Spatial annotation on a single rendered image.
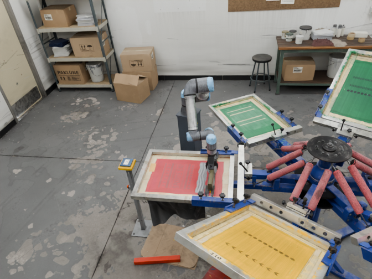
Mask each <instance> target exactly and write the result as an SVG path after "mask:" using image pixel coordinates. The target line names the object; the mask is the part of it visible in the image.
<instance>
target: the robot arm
mask: <svg viewBox="0 0 372 279"><path fill-rule="evenodd" d="M213 91H214V82H213V78H212V77H203V78H196V79H191V80H189V81H188V82H187V84H186V85H185V88H184V90H182V92H181V100H182V107H181V110H180V112H181V114H182V115H183V116H187V121H188V132H187V141H188V142H190V141H202V140H206V147H207V148H206V150H207V154H208V160H207V162H206V165H205V166H206V169H207V171H208V173H210V170H214V173H216V172H217V170H218V163H217V162H216V161H217V154H216V135H214V131H213V129H212V128H210V127H208V128H206V129H205V130H204V131H198V125H197V114H196V112H197V110H196V108H195V103H196V102H204V101H209V100H210V92H213Z"/></svg>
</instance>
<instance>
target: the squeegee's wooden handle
mask: <svg viewBox="0 0 372 279"><path fill-rule="evenodd" d="M213 179H214V170H210V173H209V180H208V190H212V188H213Z"/></svg>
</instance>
